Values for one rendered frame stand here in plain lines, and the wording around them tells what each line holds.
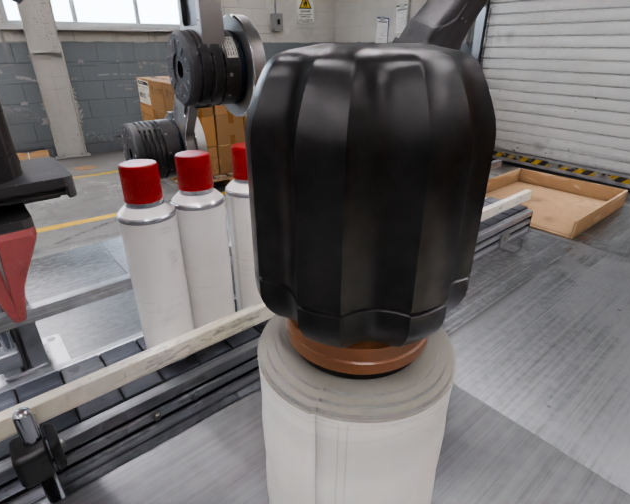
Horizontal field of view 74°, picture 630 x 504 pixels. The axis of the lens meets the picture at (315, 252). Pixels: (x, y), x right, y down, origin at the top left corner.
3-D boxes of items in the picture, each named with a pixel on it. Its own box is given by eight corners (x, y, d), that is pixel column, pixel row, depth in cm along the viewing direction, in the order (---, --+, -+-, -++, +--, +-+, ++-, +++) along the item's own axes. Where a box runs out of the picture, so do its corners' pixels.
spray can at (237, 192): (251, 327, 49) (237, 153, 40) (229, 308, 53) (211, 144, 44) (287, 311, 52) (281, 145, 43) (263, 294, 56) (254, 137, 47)
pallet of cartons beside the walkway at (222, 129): (277, 180, 405) (273, 80, 365) (194, 197, 359) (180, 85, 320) (221, 156, 490) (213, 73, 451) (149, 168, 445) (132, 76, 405)
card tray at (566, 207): (571, 239, 83) (577, 221, 82) (456, 205, 101) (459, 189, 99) (622, 206, 101) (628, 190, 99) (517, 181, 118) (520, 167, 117)
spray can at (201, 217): (204, 348, 46) (177, 163, 37) (184, 326, 49) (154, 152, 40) (245, 330, 49) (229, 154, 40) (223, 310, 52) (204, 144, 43)
